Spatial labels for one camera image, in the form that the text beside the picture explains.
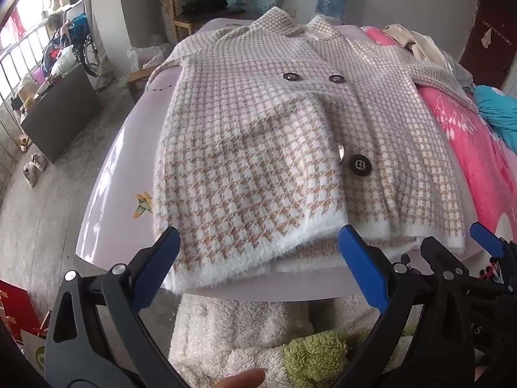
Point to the wooden chair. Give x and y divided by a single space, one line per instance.
194 22

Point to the white green fluffy clothing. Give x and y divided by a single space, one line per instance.
242 331

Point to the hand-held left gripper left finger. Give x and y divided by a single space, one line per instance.
155 268

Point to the clear plastic bag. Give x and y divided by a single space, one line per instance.
147 54

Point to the wheelchair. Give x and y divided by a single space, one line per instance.
91 54

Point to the grey cloth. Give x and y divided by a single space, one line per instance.
458 70

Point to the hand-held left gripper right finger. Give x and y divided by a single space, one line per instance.
363 270

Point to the person's left hand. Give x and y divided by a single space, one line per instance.
242 380

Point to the blue bag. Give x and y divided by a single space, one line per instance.
78 26

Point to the pink floral blanket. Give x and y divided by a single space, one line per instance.
464 141

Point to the metal railing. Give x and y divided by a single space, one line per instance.
16 64

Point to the beige clothes pile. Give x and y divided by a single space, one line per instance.
420 46

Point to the red box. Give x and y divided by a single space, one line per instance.
16 311

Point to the white bag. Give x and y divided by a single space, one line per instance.
64 60

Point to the black bag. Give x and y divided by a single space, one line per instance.
206 3

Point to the small wooden stool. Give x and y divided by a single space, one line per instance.
139 79

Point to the small hanging beige cloth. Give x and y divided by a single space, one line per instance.
487 37

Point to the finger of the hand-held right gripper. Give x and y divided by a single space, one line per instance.
484 233
434 252

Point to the red hanging cloth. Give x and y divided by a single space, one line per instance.
17 20

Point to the dark flat board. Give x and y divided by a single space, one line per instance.
60 117

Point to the brown door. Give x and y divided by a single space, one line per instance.
490 60

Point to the beige white houndstooth coat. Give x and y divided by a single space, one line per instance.
262 129

